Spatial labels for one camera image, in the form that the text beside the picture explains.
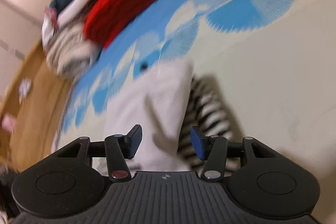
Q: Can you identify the black and white striped shirt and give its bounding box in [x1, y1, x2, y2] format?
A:
[102, 59, 235, 172]

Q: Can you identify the white crumpled paper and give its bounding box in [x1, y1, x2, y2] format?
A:
[18, 78, 33, 104]

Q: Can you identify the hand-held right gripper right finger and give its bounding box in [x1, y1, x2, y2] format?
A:
[190, 126, 283, 183]

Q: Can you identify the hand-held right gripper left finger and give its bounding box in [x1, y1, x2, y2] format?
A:
[50, 124, 143, 183]

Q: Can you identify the pink cloth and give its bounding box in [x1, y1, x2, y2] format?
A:
[1, 113, 17, 133]

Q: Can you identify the red knit sweater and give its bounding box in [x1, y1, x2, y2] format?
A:
[83, 0, 165, 49]

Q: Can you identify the blue and white printed bedsheet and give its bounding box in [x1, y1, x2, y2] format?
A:
[51, 0, 336, 161]

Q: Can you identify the pile of white clothes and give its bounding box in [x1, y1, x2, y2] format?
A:
[41, 0, 107, 79]

